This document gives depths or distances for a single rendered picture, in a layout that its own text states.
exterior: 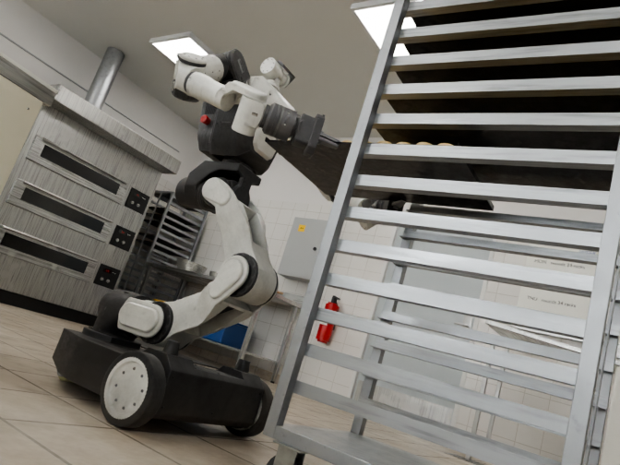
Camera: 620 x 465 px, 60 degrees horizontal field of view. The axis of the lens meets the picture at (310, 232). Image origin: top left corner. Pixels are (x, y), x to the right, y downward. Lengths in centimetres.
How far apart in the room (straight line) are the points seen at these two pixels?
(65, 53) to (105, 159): 156
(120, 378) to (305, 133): 84
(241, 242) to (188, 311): 28
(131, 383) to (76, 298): 445
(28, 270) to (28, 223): 44
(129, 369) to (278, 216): 523
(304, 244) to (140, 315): 428
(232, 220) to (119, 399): 64
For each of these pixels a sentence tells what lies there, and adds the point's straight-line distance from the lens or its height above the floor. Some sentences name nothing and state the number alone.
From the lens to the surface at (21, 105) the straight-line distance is 194.
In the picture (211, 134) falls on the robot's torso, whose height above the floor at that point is 96.
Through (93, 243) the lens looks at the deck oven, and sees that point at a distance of 598.
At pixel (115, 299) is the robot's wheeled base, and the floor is 31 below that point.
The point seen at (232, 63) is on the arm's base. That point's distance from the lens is 186.
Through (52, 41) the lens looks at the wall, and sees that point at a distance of 698.
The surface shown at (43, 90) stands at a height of 87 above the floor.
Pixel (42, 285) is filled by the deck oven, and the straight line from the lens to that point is 579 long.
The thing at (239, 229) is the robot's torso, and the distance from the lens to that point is 177.
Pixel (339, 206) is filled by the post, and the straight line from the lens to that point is 135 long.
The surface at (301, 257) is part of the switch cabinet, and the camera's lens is 599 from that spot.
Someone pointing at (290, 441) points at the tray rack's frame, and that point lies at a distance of 128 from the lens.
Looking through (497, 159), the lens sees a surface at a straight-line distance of 130.
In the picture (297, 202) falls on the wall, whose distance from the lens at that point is 659.
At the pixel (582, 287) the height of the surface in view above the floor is 59.
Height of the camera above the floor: 30
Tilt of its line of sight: 13 degrees up
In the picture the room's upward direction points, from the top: 17 degrees clockwise
